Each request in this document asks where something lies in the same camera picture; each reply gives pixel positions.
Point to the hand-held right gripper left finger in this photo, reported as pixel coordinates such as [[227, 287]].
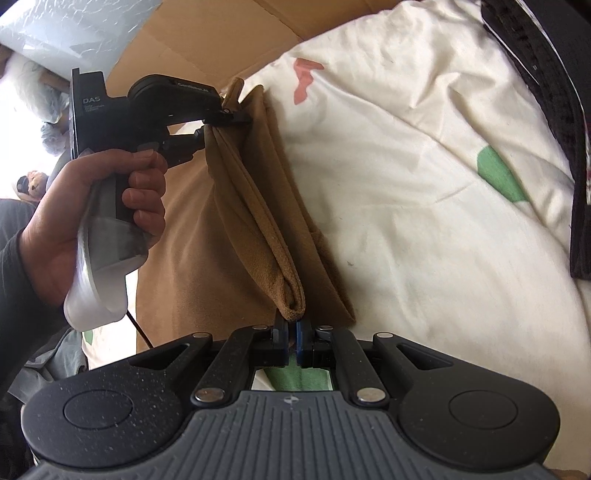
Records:
[[281, 341]]

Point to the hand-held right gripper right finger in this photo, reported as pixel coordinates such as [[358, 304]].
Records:
[[302, 344]]

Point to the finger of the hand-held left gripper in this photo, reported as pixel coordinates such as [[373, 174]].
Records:
[[231, 121], [182, 147]]

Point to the brown t-shirt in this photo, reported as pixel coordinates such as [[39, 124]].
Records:
[[240, 221]]

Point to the person's left forearm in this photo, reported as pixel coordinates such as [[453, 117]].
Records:
[[18, 295]]

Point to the person's left hand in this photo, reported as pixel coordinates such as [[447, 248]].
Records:
[[55, 221]]

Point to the folded cardboard sheet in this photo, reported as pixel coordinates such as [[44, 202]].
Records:
[[207, 37]]

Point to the white fluffy pillow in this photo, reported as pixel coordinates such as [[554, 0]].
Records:
[[32, 92]]

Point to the teddy bear toy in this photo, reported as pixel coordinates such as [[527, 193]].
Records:
[[32, 182]]

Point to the cream printed blanket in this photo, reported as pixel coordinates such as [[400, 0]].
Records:
[[415, 184]]

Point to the grey crumpled garment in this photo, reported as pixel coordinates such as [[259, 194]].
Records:
[[51, 364]]

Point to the black knitted garment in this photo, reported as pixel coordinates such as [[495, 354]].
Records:
[[554, 92]]

